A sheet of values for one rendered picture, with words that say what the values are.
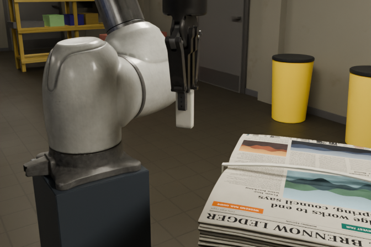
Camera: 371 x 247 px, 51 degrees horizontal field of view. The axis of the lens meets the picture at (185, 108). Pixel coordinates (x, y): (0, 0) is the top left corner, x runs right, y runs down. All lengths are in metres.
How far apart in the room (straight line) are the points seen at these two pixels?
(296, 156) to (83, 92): 0.43
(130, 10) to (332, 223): 0.65
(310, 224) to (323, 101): 4.13
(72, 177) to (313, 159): 0.47
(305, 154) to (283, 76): 3.47
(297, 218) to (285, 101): 3.75
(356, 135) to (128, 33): 3.14
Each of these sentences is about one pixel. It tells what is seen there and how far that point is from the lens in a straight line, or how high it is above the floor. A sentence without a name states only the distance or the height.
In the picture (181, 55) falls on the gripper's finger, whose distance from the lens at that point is 0.63.
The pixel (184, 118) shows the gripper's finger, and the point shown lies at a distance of 0.71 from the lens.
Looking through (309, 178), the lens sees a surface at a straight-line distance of 0.71.
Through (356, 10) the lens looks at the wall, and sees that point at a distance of 4.38.
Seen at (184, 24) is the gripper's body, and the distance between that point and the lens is 0.64.
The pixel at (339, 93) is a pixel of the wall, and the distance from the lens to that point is 4.54.
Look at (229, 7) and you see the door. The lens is 5.61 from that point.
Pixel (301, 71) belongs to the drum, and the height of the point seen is 0.58.
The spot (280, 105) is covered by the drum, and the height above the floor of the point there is 0.20.
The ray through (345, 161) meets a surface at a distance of 0.80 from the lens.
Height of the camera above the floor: 1.37
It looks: 17 degrees down
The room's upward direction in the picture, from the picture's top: straight up
